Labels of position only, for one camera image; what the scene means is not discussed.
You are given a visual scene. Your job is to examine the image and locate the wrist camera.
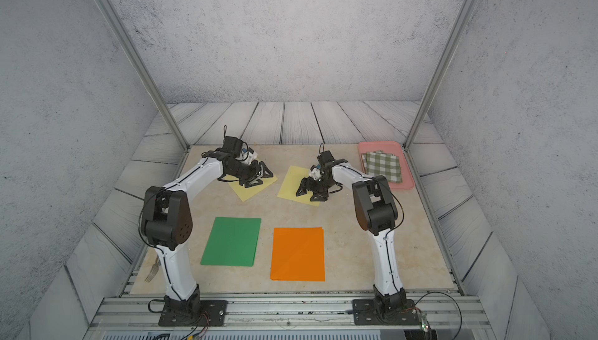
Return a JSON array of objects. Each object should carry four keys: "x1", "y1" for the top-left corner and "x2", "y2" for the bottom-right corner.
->
[
  {"x1": 309, "y1": 165, "x2": 322, "y2": 181},
  {"x1": 240, "y1": 148, "x2": 258, "y2": 165}
]

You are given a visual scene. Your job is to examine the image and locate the orange paper sheet back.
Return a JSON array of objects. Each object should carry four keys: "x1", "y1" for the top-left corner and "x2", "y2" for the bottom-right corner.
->
[{"x1": 270, "y1": 227, "x2": 325, "y2": 282}]

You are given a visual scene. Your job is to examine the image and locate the green paper sheet front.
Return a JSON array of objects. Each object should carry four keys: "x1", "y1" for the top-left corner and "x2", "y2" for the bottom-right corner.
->
[{"x1": 200, "y1": 217, "x2": 261, "y2": 267}]

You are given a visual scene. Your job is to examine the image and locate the pink plastic tray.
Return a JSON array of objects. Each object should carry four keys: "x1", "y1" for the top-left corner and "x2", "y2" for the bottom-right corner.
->
[{"x1": 358, "y1": 141, "x2": 414, "y2": 190}]

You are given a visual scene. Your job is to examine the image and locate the left aluminium frame post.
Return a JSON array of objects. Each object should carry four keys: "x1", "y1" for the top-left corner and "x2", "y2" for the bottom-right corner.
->
[{"x1": 94, "y1": 0, "x2": 190, "y2": 151}]

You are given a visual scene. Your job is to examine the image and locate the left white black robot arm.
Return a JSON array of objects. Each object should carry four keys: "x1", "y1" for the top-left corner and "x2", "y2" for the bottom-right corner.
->
[{"x1": 138, "y1": 148, "x2": 273, "y2": 319}]

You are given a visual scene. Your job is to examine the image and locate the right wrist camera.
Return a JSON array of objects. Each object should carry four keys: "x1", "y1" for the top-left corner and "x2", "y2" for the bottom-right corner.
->
[{"x1": 309, "y1": 165, "x2": 322, "y2": 181}]

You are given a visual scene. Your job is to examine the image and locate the green checkered cloth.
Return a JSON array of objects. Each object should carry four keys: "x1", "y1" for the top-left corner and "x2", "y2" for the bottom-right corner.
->
[{"x1": 361, "y1": 151, "x2": 403, "y2": 184}]

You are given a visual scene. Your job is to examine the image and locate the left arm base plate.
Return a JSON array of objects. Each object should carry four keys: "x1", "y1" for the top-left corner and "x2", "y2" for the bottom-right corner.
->
[{"x1": 158, "y1": 297, "x2": 228, "y2": 328}]

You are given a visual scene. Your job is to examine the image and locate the aluminium frame post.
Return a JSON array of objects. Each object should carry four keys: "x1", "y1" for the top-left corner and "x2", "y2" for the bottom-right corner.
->
[
  {"x1": 94, "y1": 0, "x2": 190, "y2": 151},
  {"x1": 403, "y1": 0, "x2": 478, "y2": 151}
]

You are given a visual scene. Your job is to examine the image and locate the yellow paper sheet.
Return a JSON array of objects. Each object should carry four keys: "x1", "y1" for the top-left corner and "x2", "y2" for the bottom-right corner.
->
[
  {"x1": 228, "y1": 176, "x2": 278, "y2": 202},
  {"x1": 277, "y1": 165, "x2": 320, "y2": 207}
]

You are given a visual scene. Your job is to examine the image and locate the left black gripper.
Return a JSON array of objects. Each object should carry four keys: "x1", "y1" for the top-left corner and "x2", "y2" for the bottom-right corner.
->
[{"x1": 228, "y1": 159, "x2": 275, "y2": 187}]

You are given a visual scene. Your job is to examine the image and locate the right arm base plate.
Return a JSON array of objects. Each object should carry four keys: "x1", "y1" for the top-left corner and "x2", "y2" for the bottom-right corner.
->
[{"x1": 351, "y1": 299, "x2": 421, "y2": 326}]

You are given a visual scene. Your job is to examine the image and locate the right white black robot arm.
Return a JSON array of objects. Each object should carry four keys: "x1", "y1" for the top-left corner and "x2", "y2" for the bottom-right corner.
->
[{"x1": 296, "y1": 159, "x2": 408, "y2": 319}]

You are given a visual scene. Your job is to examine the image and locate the right aluminium frame post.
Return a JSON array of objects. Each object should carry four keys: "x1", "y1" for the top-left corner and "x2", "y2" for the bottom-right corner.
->
[{"x1": 403, "y1": 0, "x2": 478, "y2": 151}]

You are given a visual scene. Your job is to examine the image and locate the aluminium front rail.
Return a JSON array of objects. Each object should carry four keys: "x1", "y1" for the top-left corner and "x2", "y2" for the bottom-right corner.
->
[{"x1": 84, "y1": 292, "x2": 495, "y2": 339}]

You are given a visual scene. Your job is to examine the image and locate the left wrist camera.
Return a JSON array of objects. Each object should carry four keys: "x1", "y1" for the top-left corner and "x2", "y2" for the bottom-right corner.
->
[{"x1": 240, "y1": 148, "x2": 258, "y2": 165}]

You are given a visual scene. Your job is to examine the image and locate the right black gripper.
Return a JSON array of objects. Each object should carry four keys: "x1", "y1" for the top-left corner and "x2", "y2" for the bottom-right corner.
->
[{"x1": 296, "y1": 177, "x2": 334, "y2": 202}]

